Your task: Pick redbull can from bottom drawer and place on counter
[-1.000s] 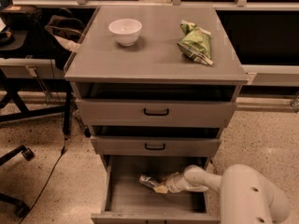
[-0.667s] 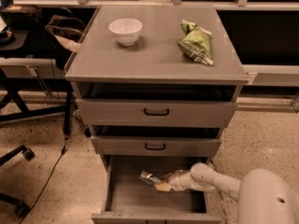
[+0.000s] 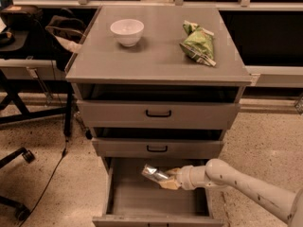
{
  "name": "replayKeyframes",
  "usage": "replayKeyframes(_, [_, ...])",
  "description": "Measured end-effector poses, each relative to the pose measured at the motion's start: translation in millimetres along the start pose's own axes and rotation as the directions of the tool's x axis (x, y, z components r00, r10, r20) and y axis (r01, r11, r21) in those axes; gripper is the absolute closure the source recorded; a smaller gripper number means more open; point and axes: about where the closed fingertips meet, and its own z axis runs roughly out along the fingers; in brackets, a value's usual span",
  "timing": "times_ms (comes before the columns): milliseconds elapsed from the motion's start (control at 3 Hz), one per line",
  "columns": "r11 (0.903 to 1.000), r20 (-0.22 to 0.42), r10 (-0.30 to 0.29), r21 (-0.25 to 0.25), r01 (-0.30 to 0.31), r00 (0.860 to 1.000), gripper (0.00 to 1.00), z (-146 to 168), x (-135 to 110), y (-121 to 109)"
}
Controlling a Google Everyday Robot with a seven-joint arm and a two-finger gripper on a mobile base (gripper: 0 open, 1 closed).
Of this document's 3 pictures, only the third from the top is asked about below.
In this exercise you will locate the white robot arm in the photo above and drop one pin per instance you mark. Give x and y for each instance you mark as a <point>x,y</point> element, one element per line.
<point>284,204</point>

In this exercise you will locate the grey drawer cabinet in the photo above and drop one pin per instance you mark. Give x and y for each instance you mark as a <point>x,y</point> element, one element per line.
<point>156,69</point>

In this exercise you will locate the dark brown bag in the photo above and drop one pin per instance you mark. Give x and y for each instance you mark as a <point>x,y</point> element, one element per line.
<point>71,29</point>

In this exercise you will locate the black bag on desk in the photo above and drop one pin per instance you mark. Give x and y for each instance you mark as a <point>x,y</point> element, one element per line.
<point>20,17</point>

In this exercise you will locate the grey middle drawer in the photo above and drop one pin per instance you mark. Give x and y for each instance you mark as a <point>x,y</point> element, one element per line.
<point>136,148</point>

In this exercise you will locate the black drawer handle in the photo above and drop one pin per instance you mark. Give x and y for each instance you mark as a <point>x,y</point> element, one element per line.
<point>158,114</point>
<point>154,149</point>

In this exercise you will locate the white ceramic bowl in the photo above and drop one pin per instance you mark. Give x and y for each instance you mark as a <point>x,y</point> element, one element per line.
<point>127,32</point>

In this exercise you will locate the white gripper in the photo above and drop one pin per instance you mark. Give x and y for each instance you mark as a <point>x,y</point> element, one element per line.
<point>184,177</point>

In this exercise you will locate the grey drawer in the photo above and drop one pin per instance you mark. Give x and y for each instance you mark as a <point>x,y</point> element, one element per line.
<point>131,114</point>
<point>136,148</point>
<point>132,200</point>

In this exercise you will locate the silver redbull can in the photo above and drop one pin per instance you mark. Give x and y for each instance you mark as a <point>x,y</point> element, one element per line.
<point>154,174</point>

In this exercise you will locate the grey bottom drawer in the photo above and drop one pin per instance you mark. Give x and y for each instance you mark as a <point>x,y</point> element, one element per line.
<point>132,200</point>

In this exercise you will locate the grey top drawer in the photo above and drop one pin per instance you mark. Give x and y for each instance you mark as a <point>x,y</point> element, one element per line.
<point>131,114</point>

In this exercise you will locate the black top drawer handle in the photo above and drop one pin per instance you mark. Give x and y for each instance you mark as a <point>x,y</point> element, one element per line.
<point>158,114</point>

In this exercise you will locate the black middle drawer handle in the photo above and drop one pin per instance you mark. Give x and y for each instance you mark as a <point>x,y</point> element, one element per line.
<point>154,149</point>

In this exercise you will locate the green chip bag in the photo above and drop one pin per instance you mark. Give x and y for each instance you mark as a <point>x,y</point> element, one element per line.
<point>198,45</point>

